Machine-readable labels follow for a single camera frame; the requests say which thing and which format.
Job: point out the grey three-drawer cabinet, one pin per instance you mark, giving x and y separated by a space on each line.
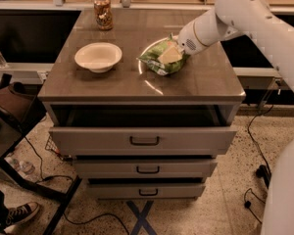
204 93

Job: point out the grey middle drawer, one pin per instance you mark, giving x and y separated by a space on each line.
162 168

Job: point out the dark side table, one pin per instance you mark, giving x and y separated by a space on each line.
9 139

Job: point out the blue tape cross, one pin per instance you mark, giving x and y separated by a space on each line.
141 218

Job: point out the plastic bottle on floor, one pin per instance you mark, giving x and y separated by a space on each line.
25 169

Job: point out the black metal stand base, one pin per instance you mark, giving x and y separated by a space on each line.
263 172

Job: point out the green jalapeno chip bag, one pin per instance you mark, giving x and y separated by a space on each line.
150 56

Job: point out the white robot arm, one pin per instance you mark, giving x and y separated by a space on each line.
275 39

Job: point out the grey drawer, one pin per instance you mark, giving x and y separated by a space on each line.
142 141
174 188
162 168

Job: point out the grey top drawer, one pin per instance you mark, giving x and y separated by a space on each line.
142 141

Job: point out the grey bottom drawer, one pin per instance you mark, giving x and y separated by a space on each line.
174 188

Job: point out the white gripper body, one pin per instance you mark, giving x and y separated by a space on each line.
188 40

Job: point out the brown patterned drink can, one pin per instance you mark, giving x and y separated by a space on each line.
103 14

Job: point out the black white sneaker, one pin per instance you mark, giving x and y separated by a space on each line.
20 214

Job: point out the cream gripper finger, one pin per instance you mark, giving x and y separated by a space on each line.
171 54

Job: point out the white paper bowl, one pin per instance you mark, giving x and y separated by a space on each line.
98 57

